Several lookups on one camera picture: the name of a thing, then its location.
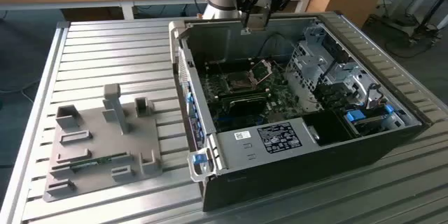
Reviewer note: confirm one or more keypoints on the blue slot clip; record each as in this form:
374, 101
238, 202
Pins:
191, 97

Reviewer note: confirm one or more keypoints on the small blue clip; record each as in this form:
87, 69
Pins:
390, 110

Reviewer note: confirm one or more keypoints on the grey metal drive cage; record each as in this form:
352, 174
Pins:
311, 64

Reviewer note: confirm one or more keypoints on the RAM slot row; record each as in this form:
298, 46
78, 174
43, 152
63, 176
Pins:
242, 95

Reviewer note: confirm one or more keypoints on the grey wheeled equipment stand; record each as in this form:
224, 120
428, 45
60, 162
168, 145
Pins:
392, 23

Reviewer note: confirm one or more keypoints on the green RAM stick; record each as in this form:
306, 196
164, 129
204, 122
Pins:
102, 160

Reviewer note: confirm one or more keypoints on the blue disk carrier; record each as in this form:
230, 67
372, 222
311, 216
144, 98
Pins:
355, 117

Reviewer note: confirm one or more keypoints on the CPU socket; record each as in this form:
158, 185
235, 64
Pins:
236, 81

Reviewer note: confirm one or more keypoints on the grey power supply unit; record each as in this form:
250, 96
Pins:
242, 153

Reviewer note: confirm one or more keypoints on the CPU square plate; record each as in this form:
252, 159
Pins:
258, 20

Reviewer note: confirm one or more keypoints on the grey parts rack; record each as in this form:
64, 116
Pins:
102, 142

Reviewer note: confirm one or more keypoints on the black expansion card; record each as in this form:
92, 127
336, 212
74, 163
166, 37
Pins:
244, 107

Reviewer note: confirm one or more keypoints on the green motherboard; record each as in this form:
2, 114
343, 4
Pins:
280, 98

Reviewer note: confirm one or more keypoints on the black open PC case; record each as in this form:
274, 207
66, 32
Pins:
298, 176

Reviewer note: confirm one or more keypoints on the blue case latch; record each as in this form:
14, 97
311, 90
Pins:
198, 159

